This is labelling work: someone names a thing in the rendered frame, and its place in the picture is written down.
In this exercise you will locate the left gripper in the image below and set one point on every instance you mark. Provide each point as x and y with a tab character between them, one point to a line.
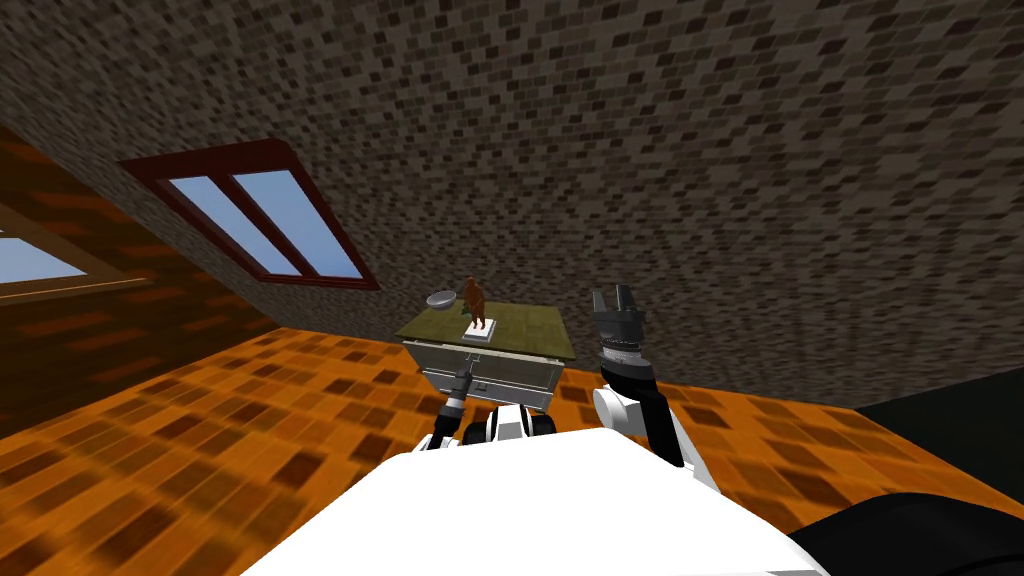
464	382

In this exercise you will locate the grey drawer front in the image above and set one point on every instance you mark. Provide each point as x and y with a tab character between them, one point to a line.
512	392
512	366

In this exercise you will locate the grey cabinet with olive top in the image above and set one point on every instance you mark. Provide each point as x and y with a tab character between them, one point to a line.
524	328

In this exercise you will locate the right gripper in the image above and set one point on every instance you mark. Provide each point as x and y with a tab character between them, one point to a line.
621	328

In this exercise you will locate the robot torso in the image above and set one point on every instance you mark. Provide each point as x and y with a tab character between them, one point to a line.
544	512

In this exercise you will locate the window with brown wooden frame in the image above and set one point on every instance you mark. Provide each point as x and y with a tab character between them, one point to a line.
40	264

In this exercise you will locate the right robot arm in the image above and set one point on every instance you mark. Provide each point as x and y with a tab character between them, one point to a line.
656	416

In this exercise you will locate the window with dark red frame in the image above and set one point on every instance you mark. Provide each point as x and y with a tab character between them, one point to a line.
264	220

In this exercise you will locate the grey bowl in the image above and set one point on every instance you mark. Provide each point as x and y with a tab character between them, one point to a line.
441	301

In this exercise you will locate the brown figure on white base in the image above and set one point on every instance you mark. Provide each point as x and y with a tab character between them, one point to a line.
476	308

